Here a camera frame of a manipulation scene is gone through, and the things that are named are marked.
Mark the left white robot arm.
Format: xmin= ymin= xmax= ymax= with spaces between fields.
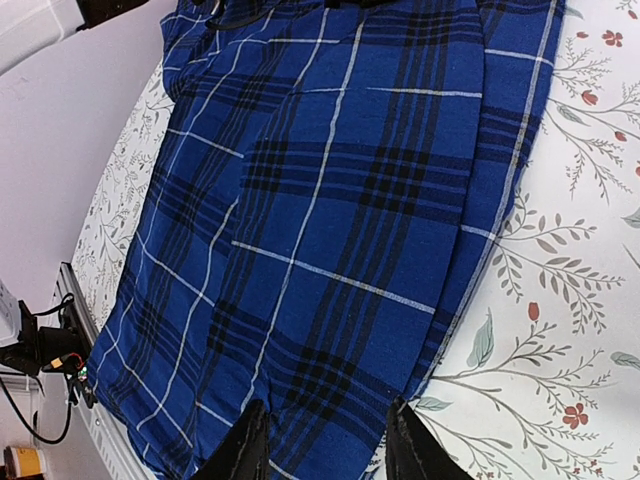
xmin=1 ymin=0 xmax=146 ymax=75

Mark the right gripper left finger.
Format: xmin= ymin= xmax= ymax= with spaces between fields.
xmin=192 ymin=400 xmax=270 ymax=480

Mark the floral tablecloth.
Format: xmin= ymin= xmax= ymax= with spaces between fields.
xmin=71 ymin=1 xmax=639 ymax=479

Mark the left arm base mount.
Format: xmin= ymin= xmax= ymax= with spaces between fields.
xmin=1 ymin=294 xmax=91 ymax=389

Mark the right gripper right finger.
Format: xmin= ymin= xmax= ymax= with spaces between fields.
xmin=385 ymin=397 xmax=470 ymax=480

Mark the aluminium front rail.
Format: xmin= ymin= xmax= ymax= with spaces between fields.
xmin=53 ymin=262 xmax=155 ymax=479

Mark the blue plaid long sleeve shirt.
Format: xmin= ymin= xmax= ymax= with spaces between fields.
xmin=88 ymin=1 xmax=566 ymax=479

